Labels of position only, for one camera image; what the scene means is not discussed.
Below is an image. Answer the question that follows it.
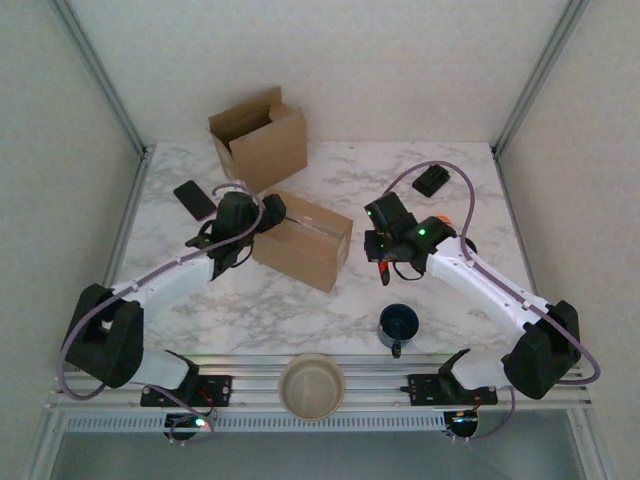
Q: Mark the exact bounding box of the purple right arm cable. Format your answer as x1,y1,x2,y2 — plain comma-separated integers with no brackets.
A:
382,160,601,442

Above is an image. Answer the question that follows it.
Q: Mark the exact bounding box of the aluminium mounting rail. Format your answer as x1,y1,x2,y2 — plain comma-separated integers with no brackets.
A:
47,352,592,412

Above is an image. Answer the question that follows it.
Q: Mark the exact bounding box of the dark blue mug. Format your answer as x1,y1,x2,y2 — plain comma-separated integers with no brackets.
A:
377,302,422,360

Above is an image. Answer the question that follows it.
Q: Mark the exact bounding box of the taped squat cardboard box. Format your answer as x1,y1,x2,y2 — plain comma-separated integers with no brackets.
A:
252,187,355,294

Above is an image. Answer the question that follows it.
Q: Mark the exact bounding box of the beige bowl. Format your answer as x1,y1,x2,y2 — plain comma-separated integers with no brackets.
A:
277,352,347,423

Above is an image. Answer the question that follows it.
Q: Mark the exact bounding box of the tall cardboard box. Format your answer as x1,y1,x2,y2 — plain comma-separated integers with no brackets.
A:
207,86,309,194

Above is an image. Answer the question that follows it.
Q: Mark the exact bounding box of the black plastic holder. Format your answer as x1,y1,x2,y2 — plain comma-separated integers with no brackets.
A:
411,163,452,198

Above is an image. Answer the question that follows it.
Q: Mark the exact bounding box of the black smartphone purple case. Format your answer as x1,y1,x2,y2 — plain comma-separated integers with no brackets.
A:
173,179,217,222

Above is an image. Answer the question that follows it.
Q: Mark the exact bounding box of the white slotted cable duct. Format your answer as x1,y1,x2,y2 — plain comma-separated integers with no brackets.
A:
63,412,447,434

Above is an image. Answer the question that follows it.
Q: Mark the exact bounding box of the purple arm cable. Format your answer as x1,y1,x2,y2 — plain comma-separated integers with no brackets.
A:
58,182,266,445
382,160,601,442

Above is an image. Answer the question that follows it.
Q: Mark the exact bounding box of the round black controller board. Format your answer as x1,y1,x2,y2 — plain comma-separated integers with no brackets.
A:
163,412,221,445
443,409,482,445

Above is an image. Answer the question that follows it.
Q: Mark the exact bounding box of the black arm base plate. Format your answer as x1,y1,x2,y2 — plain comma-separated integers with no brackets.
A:
141,373,234,409
408,373,499,407

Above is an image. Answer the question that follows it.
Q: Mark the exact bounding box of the aluminium frame post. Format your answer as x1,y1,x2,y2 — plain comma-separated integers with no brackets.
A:
47,0,149,159
490,0,591,159

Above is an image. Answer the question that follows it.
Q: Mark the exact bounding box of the grey table side rail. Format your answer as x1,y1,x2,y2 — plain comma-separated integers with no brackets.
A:
92,147,154,326
492,149,559,354

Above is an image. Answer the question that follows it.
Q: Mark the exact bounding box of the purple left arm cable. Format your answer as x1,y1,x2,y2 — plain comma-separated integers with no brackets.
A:
58,182,266,445

